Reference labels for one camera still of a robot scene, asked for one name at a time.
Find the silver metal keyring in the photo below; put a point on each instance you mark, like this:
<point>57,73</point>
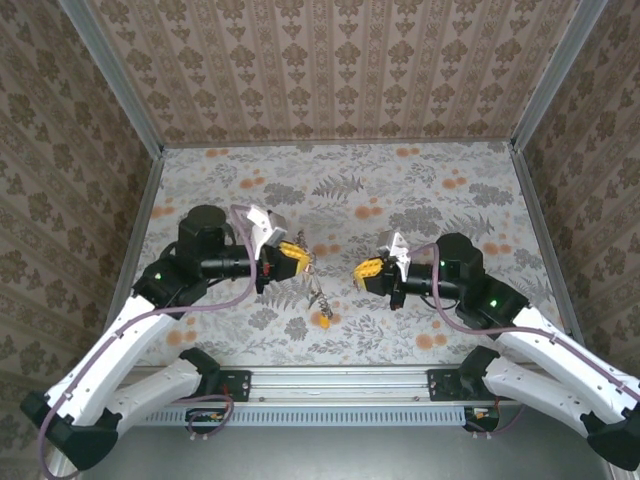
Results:
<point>311,272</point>

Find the yellow key tag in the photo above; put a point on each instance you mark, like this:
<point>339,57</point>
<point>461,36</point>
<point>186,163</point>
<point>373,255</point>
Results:
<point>325,321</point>

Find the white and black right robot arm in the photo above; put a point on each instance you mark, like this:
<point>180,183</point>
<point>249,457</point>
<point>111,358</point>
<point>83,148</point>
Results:
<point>550,395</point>

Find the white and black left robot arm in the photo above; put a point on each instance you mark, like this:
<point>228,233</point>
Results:
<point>115,350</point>

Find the grey metal shelf plate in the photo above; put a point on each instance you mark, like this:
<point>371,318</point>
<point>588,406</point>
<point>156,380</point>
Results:
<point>325,455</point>

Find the aluminium table side rail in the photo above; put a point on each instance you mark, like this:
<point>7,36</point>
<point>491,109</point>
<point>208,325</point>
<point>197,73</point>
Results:
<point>140,225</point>
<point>550,250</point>

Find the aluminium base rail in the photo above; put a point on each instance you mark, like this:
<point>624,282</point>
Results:
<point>340,385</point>

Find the aluminium frame post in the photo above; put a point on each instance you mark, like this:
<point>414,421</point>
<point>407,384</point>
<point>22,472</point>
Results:
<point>115,80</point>
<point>62,462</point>
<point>560,75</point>

